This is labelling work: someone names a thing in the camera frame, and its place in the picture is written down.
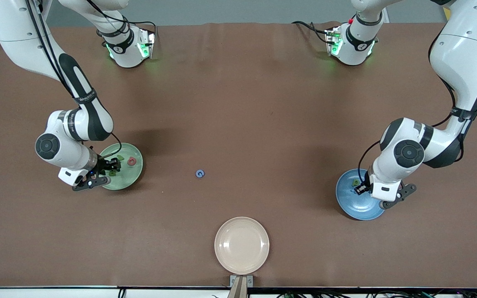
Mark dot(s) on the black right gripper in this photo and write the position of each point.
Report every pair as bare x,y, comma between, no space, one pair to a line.
103,166

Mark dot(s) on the green plate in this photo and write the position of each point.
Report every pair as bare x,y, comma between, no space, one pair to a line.
131,178

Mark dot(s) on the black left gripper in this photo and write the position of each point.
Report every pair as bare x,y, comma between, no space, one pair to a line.
364,186

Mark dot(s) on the beige plate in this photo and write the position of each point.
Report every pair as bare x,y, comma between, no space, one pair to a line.
242,246

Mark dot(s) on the blue letter G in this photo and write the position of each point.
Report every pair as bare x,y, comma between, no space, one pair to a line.
197,174

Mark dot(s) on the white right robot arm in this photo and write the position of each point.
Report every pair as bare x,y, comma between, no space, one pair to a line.
15,41

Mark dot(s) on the red letter O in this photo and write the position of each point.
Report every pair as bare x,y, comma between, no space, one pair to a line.
128,162

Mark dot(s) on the brown table mat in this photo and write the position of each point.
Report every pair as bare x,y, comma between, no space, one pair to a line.
238,103

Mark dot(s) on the green letter p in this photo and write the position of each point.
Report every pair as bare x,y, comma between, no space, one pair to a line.
354,181

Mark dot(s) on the blue plate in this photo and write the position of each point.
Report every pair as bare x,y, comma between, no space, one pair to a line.
358,211

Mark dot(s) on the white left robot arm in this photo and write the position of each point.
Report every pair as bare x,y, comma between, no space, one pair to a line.
462,54

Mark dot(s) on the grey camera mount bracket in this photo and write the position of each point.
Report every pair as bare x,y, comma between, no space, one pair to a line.
240,285

